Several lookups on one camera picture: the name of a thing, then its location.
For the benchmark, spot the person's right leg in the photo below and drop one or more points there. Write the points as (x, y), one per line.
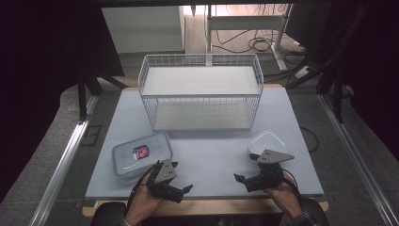
(316, 213)

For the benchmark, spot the black metal stand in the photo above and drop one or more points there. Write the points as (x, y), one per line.
(337, 94)
(82, 97)

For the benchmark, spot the white square lidded container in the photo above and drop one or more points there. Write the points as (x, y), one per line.
(268, 140)

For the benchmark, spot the person's right hand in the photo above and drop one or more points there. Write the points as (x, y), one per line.
(285, 196)

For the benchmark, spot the aluminium rail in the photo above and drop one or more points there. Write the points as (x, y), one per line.
(59, 169)
(357, 157)

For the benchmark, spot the person's leg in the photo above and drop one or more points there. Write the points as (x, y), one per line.
(106, 215)
(316, 213)

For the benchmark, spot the white metal desk frame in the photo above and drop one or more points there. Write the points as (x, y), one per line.
(244, 22)

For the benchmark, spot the person's left leg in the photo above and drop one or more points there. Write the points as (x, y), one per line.
(106, 215)

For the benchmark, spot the dark floor outlet cover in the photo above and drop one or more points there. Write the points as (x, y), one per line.
(91, 135)

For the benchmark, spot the white cabinet panel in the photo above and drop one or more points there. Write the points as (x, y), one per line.
(142, 29)

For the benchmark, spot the white power strip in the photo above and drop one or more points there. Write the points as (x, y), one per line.
(302, 72)

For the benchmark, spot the person's left hand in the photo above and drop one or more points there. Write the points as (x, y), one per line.
(142, 202)

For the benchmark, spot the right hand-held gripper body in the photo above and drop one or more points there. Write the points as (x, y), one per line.
(266, 175)

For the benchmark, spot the clear lidded container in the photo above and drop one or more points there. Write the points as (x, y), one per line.
(128, 157)

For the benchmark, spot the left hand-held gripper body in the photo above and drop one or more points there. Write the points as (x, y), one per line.
(164, 172)

